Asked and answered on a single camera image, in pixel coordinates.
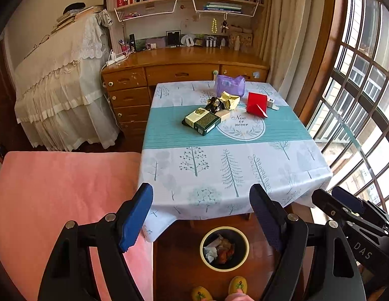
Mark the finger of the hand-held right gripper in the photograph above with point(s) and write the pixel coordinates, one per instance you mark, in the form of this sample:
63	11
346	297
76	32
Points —
326	200
348	196

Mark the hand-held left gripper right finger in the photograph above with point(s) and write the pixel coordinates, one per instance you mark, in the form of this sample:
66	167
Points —
266	219

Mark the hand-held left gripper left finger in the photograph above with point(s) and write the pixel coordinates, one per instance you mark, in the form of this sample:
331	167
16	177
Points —
134	219

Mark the round cream rimmed bin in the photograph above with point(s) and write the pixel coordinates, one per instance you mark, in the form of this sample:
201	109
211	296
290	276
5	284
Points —
243	247

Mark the red snack wrapper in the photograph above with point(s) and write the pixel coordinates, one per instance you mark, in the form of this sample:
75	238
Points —
227	252

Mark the white paper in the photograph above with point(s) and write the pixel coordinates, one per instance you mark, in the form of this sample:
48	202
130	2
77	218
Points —
210	250

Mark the small white box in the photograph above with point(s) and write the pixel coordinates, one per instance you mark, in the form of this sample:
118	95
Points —
271	103

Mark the small cream box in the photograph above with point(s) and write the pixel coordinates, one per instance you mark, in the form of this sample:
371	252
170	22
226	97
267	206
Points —
224	115

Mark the dark green box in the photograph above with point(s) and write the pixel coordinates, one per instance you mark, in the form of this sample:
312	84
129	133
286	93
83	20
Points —
207	122

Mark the red paper box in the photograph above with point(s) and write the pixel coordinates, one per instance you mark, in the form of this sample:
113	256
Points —
255	102

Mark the yellow wrapper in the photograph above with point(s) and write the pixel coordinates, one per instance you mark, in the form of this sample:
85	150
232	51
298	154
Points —
230	100

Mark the black gold wrapper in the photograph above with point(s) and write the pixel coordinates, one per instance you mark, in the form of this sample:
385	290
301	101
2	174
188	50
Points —
214	104

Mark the purple plastic bag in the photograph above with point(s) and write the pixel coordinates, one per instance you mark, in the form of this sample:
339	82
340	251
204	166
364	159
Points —
229	84

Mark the tree print tablecloth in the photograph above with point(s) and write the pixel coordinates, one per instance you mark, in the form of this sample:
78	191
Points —
244	169

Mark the yellow slipper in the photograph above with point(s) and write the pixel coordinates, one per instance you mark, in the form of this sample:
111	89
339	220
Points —
202	294
238	285

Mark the pink bed mat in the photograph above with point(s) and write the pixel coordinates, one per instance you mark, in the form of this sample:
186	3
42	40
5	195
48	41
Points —
56	188

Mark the window with metal grille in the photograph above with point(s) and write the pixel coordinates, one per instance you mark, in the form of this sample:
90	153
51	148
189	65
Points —
364	84

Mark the blue sticker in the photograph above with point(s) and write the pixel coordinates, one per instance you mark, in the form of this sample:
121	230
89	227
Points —
256	75

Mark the wooden desk with drawers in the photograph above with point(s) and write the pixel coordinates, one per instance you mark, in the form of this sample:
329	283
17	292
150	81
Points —
181	75

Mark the lace-covered piano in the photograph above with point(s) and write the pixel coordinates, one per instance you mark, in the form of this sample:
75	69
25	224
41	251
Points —
62	84

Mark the teal drawer lock knob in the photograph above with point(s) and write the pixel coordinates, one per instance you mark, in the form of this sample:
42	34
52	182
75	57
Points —
215	75

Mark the white power strip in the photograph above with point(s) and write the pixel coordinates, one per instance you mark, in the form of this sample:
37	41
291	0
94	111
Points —
116	59

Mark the cream curtain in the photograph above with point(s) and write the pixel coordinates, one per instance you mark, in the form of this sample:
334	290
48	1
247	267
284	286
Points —
282	37

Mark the cardboard box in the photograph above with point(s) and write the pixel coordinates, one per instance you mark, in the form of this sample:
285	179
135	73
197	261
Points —
241	41

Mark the white round stand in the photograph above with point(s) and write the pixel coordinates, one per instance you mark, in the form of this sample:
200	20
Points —
187	40

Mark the small hanging doll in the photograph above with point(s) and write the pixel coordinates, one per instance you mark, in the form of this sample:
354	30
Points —
224	26

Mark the stack of books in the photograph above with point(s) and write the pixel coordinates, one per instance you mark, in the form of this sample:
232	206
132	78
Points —
72	18

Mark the black hat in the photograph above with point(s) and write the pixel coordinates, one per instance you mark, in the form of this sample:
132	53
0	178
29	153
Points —
73	7

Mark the black photo frame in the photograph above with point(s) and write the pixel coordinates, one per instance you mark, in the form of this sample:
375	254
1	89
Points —
173	38

